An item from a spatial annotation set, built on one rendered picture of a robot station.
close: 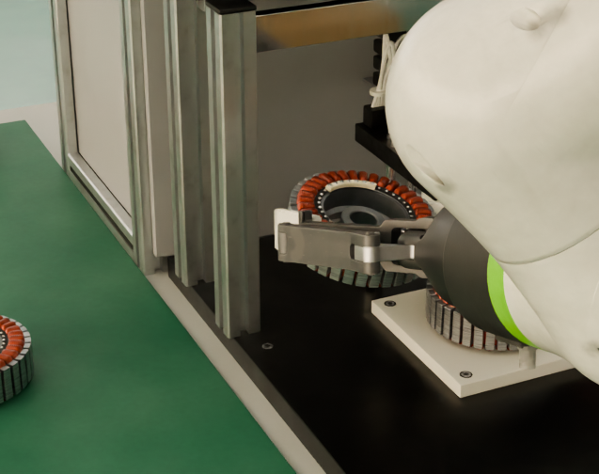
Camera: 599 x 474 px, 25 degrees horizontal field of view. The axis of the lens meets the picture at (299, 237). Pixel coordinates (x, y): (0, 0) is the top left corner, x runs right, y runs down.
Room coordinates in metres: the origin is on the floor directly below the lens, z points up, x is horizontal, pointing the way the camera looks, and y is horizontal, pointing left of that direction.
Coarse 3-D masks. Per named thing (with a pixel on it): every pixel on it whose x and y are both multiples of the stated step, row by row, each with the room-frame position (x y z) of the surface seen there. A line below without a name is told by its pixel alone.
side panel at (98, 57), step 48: (48, 0) 1.39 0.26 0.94; (96, 0) 1.28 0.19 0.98; (96, 48) 1.29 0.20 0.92; (96, 96) 1.30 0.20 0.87; (144, 96) 1.15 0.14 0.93; (96, 144) 1.31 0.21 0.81; (144, 144) 1.15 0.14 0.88; (96, 192) 1.27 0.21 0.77; (144, 192) 1.14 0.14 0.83; (144, 240) 1.14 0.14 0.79
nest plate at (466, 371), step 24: (384, 312) 1.01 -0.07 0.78; (408, 312) 1.01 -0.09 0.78; (408, 336) 0.97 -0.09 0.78; (432, 336) 0.97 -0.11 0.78; (432, 360) 0.94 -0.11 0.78; (456, 360) 0.93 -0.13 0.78; (480, 360) 0.93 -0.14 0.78; (504, 360) 0.93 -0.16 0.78; (552, 360) 0.93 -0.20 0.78; (456, 384) 0.90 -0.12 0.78; (480, 384) 0.90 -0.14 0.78; (504, 384) 0.91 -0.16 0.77
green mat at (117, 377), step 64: (0, 128) 1.51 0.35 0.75; (0, 192) 1.33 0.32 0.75; (64, 192) 1.33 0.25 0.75; (0, 256) 1.18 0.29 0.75; (64, 256) 1.18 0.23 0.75; (128, 256) 1.18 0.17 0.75; (64, 320) 1.05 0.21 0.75; (128, 320) 1.05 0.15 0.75; (64, 384) 0.95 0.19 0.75; (128, 384) 0.95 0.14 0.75; (192, 384) 0.95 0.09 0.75; (0, 448) 0.86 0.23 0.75; (64, 448) 0.86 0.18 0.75; (128, 448) 0.86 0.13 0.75; (192, 448) 0.86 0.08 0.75; (256, 448) 0.86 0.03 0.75
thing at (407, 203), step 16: (320, 176) 0.94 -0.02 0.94; (336, 176) 0.94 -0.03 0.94; (352, 176) 0.95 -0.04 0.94; (384, 176) 0.96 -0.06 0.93; (304, 192) 0.91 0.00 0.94; (320, 192) 0.92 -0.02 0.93; (336, 192) 0.93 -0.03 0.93; (352, 192) 0.94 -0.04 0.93; (368, 192) 0.94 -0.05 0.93; (384, 192) 0.94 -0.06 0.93; (400, 192) 0.94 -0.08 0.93; (416, 192) 0.95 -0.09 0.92; (288, 208) 0.91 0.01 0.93; (304, 208) 0.90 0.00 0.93; (320, 208) 0.90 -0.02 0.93; (336, 208) 0.94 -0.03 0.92; (352, 208) 0.92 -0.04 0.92; (368, 208) 0.92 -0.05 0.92; (384, 208) 0.94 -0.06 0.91; (400, 208) 0.92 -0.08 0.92; (416, 208) 0.92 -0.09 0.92; (432, 208) 0.93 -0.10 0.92; (320, 272) 0.86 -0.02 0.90; (336, 272) 0.86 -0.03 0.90; (352, 272) 0.86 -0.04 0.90; (384, 272) 0.86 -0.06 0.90
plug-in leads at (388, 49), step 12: (384, 36) 1.13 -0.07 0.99; (384, 48) 1.14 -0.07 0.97; (396, 48) 1.14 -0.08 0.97; (384, 60) 1.14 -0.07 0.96; (384, 72) 1.14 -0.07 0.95; (384, 84) 1.15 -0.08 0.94; (384, 96) 1.14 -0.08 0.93; (372, 108) 1.14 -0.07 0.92; (384, 108) 1.14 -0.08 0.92; (372, 120) 1.14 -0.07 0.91; (384, 120) 1.14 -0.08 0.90
